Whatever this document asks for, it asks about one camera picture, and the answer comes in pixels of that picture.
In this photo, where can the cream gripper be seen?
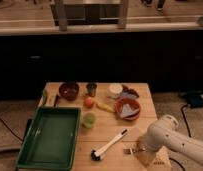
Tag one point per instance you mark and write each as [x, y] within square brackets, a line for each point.
[143, 154]

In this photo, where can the silver metal fork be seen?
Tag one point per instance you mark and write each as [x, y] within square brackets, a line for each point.
[130, 151]

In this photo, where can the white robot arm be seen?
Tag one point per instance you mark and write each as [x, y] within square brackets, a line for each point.
[162, 132]

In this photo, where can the green plastic cup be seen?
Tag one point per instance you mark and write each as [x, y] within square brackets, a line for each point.
[89, 120]

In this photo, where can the dark metal cup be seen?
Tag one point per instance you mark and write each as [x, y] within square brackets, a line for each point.
[91, 89]

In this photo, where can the grey cloth in bowl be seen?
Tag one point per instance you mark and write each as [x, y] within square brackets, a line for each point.
[127, 111]

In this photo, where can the white black dish brush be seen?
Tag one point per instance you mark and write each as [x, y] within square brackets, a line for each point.
[96, 155]

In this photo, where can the orange bowl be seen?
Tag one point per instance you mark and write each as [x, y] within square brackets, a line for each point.
[134, 105]

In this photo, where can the dark grape bunch toy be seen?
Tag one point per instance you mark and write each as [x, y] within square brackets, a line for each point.
[130, 91]

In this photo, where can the yellow banana toy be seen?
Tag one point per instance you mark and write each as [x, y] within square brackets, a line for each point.
[105, 107]

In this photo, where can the dark blue floor device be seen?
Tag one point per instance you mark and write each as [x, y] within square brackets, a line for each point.
[193, 98]

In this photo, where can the orange fruit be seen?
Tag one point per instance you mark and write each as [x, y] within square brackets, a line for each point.
[89, 102]

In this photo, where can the green plastic tray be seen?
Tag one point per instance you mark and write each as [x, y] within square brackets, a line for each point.
[50, 141]

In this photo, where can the dark red bowl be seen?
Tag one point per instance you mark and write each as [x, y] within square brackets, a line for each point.
[69, 90]

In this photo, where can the green vegetable toy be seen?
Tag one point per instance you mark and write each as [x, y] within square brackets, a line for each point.
[44, 97]

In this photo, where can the black utensil handle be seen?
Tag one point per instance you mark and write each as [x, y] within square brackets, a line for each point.
[56, 100]

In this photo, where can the white stool frame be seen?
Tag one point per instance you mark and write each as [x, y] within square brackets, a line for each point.
[89, 12]

